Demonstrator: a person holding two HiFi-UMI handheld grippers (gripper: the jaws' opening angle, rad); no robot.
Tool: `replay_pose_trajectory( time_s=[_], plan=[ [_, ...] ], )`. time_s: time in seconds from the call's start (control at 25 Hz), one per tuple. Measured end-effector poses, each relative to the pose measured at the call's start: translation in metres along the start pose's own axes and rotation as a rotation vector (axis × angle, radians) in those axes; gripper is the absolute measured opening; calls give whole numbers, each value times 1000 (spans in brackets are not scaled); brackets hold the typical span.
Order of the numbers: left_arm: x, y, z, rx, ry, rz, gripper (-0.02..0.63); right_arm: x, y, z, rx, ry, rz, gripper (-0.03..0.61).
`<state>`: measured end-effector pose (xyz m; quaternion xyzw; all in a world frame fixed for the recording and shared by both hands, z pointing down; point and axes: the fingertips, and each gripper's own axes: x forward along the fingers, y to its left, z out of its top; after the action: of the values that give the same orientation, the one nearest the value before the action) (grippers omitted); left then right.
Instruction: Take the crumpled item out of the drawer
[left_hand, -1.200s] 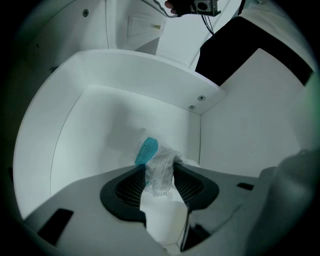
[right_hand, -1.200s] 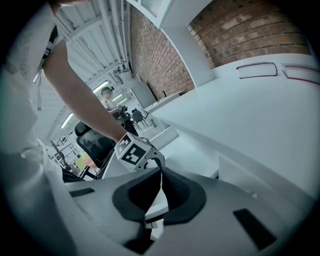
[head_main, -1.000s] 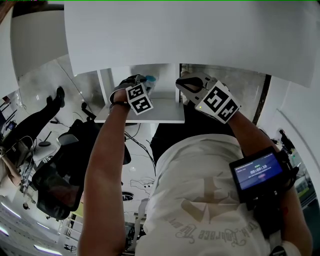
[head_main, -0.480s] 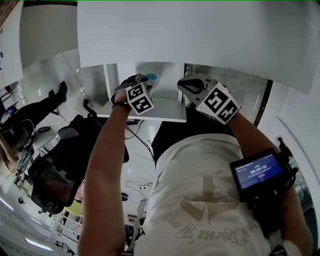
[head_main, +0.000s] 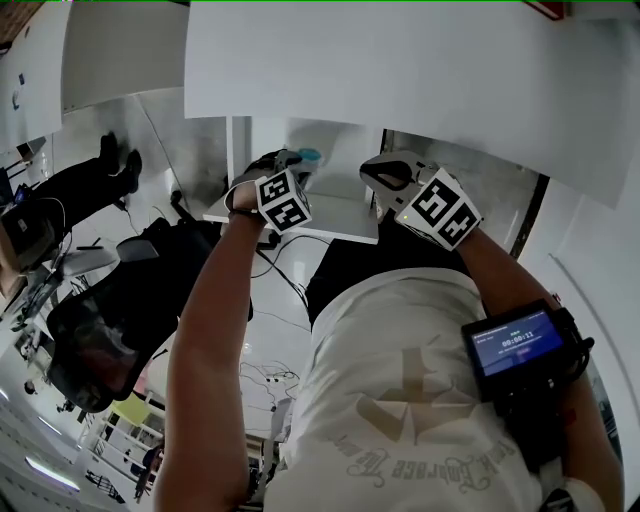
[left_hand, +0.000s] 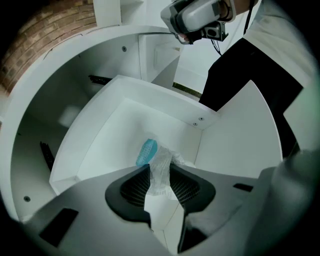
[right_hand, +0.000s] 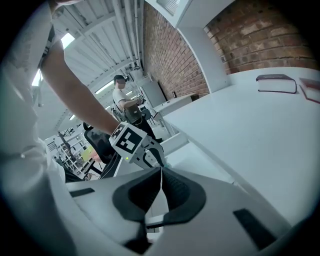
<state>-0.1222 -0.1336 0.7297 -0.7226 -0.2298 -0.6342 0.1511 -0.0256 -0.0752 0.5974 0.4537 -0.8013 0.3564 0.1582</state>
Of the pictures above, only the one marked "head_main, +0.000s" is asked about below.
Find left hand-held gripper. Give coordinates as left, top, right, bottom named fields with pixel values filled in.
left=253, top=149, right=316, bottom=235

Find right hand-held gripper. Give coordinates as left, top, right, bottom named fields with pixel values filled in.
left=359, top=152, right=484, bottom=251

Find clear plastic packet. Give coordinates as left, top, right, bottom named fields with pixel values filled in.
left=294, top=145, right=329, bottom=174

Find white desk drawer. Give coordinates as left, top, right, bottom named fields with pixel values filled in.
left=202, top=117, right=386, bottom=246

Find person's left forearm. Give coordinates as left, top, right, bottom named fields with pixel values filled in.
left=154, top=212, right=269, bottom=512

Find person's right forearm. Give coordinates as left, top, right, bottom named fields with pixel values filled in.
left=454, top=232, right=626, bottom=512

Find black forearm screen device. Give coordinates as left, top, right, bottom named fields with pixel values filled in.
left=460, top=298, right=596, bottom=474

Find person's left hand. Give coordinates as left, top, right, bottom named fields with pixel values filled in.
left=223, top=152, right=281, bottom=217

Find person's black trousers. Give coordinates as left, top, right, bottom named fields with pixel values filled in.
left=304, top=219, right=481, bottom=331

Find person's white printed shirt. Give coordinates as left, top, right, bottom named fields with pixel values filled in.
left=262, top=267, right=546, bottom=512

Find black office chair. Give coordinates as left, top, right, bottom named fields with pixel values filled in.
left=46, top=189, right=254, bottom=414

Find white side desk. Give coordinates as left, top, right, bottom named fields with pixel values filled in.
left=0, top=0, right=186, bottom=154

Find yellow-green stool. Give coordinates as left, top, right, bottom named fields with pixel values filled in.
left=108, top=392, right=151, bottom=426

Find white metal rack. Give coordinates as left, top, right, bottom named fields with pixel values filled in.
left=74, top=399, right=166, bottom=501

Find black floor cable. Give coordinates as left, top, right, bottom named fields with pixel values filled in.
left=249, top=233, right=334, bottom=334

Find white power strip with cables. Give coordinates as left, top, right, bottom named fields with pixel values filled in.
left=238, top=360, right=301, bottom=416

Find white elbow strap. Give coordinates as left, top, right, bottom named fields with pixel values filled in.
left=537, top=474, right=606, bottom=512

